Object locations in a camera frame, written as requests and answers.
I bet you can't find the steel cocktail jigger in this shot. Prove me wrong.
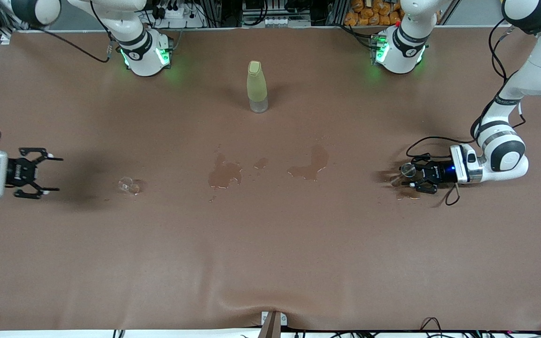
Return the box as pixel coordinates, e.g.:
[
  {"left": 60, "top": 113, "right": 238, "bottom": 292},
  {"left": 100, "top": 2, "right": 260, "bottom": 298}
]
[{"left": 391, "top": 162, "right": 417, "bottom": 187}]

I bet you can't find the clear glass measuring cup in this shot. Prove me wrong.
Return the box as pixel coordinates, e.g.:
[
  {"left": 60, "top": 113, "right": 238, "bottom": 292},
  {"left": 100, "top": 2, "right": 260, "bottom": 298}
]
[{"left": 118, "top": 176, "right": 142, "bottom": 196}]

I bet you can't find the orange packaged goods pile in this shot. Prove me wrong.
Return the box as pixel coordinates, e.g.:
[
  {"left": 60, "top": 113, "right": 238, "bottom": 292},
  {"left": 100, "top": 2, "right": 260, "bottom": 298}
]
[{"left": 344, "top": 0, "right": 405, "bottom": 27}]

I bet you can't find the brown table mat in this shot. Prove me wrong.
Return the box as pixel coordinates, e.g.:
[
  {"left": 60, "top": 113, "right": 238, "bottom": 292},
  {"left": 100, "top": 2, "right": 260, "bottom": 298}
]
[{"left": 0, "top": 26, "right": 541, "bottom": 331}]

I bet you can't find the yellow-green plastic bottle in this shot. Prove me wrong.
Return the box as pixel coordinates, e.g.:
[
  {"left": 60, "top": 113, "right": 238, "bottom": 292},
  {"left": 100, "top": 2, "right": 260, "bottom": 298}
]
[{"left": 246, "top": 60, "right": 269, "bottom": 114}]

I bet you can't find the white power strip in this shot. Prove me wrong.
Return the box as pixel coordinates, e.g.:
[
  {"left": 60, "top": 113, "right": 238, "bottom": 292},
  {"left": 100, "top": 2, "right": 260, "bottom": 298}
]
[{"left": 155, "top": 6, "right": 196, "bottom": 22}]

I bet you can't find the black equipment box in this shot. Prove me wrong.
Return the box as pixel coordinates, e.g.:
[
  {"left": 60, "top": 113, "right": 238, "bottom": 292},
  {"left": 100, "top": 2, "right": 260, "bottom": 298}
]
[{"left": 241, "top": 0, "right": 312, "bottom": 28}]

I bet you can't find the black camera cable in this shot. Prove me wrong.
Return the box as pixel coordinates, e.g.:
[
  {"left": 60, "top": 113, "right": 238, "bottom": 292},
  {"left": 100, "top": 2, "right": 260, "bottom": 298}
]
[{"left": 444, "top": 182, "right": 462, "bottom": 206}]

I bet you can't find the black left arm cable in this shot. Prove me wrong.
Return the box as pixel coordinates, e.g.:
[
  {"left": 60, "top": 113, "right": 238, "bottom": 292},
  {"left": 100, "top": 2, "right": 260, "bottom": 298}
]
[{"left": 406, "top": 19, "right": 527, "bottom": 160}]

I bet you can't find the black cable loop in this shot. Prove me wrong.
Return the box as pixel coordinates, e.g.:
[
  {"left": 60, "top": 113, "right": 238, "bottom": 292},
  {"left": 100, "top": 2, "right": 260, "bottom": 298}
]
[{"left": 420, "top": 317, "right": 443, "bottom": 333}]

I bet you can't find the metal table clamp bracket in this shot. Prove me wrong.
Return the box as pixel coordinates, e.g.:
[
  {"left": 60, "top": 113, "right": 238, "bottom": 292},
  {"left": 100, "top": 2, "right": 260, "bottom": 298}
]
[{"left": 260, "top": 311, "right": 288, "bottom": 338}]

